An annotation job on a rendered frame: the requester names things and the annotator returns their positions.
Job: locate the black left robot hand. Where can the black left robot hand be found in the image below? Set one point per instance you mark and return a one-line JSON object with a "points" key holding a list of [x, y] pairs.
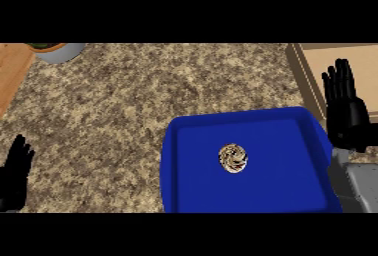
{"points": [[13, 176]]}

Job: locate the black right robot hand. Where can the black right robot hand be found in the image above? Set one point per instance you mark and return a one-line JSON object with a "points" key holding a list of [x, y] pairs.
{"points": [[347, 113]]}

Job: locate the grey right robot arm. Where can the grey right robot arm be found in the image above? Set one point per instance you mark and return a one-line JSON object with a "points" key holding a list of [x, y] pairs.
{"points": [[354, 183]]}

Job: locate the tan cardboard box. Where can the tan cardboard box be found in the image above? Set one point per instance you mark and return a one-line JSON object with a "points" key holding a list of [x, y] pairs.
{"points": [[344, 75]]}

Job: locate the blue plastic tray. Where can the blue plastic tray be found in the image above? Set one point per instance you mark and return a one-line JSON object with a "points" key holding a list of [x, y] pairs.
{"points": [[248, 163]]}

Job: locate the brown swirl cupcake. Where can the brown swirl cupcake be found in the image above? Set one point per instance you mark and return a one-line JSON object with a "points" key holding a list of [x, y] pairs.
{"points": [[233, 158]]}

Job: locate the pale wooden board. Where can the pale wooden board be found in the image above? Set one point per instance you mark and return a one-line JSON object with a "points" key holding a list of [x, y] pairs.
{"points": [[13, 71]]}

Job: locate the grey plant pot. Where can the grey plant pot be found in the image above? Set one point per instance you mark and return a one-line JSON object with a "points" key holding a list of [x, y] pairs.
{"points": [[59, 51]]}

